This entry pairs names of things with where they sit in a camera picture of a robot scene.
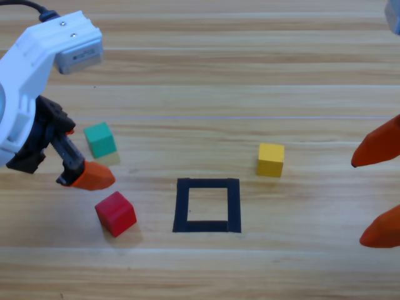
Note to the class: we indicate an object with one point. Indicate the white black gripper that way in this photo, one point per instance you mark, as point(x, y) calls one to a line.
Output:
point(22, 78)

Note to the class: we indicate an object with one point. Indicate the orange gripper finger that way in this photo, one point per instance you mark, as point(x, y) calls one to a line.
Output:
point(384, 232)
point(93, 176)
point(381, 147)

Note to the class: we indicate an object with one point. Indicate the green wooden block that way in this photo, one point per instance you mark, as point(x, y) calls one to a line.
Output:
point(100, 140)

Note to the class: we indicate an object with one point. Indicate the red wooden block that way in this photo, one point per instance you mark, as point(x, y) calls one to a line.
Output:
point(115, 215)

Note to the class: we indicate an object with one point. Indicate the yellow wooden block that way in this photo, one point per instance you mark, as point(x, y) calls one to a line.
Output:
point(270, 159)

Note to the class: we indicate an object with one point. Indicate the black tape square outline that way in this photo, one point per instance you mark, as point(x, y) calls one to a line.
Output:
point(180, 206)

